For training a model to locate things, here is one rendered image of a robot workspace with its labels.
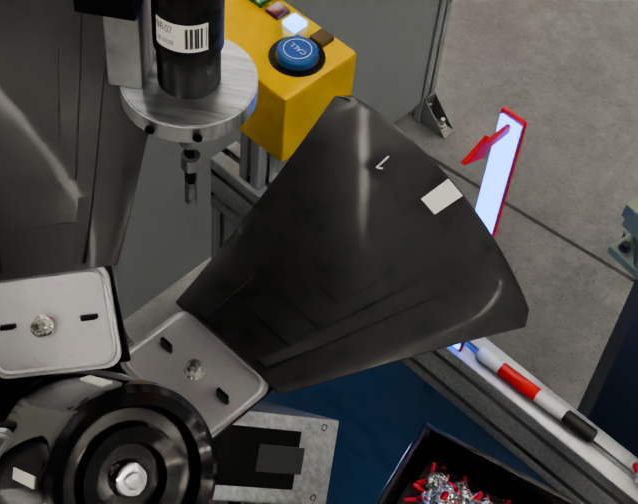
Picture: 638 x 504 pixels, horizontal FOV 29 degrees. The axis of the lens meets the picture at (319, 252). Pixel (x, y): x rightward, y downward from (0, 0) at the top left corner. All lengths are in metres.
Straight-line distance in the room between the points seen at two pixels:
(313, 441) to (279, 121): 0.33
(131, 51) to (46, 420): 0.25
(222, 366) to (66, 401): 0.14
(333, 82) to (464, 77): 1.58
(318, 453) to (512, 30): 2.00
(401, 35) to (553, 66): 0.56
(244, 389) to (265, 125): 0.43
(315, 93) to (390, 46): 1.19
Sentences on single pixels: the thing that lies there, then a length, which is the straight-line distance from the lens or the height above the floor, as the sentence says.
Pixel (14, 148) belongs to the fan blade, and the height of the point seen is 1.33.
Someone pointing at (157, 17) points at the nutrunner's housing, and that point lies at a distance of 0.60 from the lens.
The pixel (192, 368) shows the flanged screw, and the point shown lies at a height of 1.18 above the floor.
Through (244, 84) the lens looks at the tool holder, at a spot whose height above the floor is 1.46.
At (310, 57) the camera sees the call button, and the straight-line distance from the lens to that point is 1.21.
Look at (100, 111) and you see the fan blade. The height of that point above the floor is 1.35.
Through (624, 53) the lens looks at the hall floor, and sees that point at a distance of 2.96.
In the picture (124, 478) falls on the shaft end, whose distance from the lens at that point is 0.77.
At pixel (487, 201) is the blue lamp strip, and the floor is 1.09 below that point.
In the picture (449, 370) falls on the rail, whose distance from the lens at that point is 1.30.
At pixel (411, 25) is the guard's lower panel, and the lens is 2.42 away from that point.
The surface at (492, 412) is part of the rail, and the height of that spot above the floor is 0.82.
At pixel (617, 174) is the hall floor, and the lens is 2.68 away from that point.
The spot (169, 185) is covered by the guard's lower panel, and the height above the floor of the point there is 0.33.
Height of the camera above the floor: 1.91
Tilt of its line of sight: 52 degrees down
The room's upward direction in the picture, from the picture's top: 6 degrees clockwise
